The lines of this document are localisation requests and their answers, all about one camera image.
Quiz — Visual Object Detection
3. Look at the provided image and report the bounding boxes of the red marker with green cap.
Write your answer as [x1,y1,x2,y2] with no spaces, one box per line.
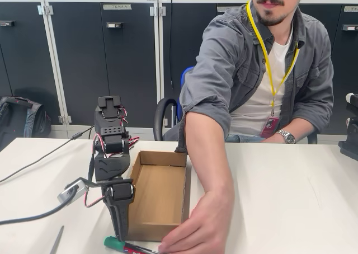
[103,236,168,254]

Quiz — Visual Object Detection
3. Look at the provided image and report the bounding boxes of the person's right forearm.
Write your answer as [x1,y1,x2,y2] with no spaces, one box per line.
[183,110,236,199]

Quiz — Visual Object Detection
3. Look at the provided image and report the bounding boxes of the person's right hand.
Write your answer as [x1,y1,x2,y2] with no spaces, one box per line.
[158,191,235,254]

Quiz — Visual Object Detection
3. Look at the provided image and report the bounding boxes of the person's left hand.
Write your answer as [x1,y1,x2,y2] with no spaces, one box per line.
[263,133,286,144]

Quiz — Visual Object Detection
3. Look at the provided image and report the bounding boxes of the open cardboard box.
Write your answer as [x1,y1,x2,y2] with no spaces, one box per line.
[124,150,192,242]

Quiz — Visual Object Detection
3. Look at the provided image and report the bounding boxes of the silver webcam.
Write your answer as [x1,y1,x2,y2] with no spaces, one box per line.
[57,178,92,207]

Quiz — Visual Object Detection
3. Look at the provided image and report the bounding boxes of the grey flat metal strip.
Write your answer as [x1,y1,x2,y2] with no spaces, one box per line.
[49,225,65,254]

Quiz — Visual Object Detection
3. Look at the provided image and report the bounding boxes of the blue office chair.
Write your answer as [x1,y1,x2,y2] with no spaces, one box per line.
[153,65,319,145]

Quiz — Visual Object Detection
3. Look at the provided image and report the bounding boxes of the dark backpack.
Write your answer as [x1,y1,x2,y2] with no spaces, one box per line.
[0,96,53,151]

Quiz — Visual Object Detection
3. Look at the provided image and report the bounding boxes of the blue jeans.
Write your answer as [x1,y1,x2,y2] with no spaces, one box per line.
[225,133,263,143]

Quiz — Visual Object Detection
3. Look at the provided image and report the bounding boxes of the white t-shirt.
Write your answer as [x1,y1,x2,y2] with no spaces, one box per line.
[228,27,297,137]

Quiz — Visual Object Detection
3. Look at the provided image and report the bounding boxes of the red id badge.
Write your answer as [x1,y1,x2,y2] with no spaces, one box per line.
[260,116,282,139]

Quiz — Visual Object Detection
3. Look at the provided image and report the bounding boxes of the man in grey shirt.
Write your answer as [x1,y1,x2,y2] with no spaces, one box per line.
[175,1,335,154]

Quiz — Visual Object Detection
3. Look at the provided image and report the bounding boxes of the silver wristwatch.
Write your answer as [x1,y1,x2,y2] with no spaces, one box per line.
[275,129,296,145]

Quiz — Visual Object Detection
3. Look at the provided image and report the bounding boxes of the bearded man's head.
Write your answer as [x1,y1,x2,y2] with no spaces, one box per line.
[250,0,308,46]

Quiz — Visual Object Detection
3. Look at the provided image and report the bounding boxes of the thin black usb cable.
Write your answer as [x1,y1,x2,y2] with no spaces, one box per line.
[0,125,96,184]

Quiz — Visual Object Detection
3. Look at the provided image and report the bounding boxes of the thick black webcam cable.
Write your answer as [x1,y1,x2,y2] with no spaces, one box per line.
[0,202,70,226]

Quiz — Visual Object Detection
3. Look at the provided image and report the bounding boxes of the yellow lanyard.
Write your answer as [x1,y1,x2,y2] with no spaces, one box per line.
[246,1,300,117]

